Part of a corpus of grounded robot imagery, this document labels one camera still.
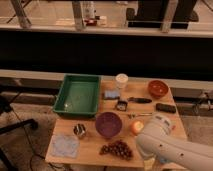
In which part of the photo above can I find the bunch of dark grapes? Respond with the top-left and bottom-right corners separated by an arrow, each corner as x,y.
99,140 -> 133,160

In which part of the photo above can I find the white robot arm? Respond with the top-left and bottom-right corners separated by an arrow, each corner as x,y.
135,114 -> 213,171

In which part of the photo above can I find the purple bowl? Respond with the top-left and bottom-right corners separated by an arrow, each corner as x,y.
95,112 -> 122,138

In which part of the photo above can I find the red bowl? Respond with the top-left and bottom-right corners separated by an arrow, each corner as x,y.
148,80 -> 169,99

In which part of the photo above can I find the blue sponge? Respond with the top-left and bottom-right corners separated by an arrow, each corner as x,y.
104,90 -> 120,100

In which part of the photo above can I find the white plastic cup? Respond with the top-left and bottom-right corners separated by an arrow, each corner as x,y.
115,73 -> 128,89

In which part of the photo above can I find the green plastic tray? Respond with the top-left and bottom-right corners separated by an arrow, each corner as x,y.
53,75 -> 101,118

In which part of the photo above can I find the silver fork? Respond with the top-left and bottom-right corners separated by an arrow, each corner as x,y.
127,113 -> 152,119

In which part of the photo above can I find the yellow apple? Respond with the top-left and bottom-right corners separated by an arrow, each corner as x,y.
130,121 -> 144,135

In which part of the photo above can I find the small metal cup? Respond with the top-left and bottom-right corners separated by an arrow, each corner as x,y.
73,124 -> 86,137

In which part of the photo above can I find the wooden board table top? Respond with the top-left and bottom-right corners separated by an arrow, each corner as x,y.
45,82 -> 187,168

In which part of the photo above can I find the black rectangular block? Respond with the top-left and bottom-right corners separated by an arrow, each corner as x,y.
156,103 -> 176,113

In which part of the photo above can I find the blue folded cloth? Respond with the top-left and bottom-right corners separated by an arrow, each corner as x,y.
51,134 -> 79,158

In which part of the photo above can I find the black office chair base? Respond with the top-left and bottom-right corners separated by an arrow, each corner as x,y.
0,96 -> 38,171

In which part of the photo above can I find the black handled knife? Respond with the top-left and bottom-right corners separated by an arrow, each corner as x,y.
128,97 -> 152,104

